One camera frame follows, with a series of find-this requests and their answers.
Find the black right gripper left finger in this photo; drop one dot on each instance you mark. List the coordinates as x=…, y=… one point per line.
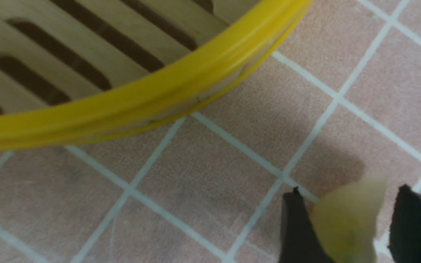
x=298, y=240

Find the pink checkered tablecloth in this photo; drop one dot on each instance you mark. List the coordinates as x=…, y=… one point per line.
x=340, y=98

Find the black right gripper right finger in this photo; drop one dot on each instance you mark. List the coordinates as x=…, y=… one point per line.
x=405, y=228

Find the yellow-rimmed bamboo steamer tray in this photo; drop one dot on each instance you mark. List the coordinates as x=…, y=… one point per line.
x=84, y=71

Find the greenish dumpling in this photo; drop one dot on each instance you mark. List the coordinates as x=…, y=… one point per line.
x=344, y=220

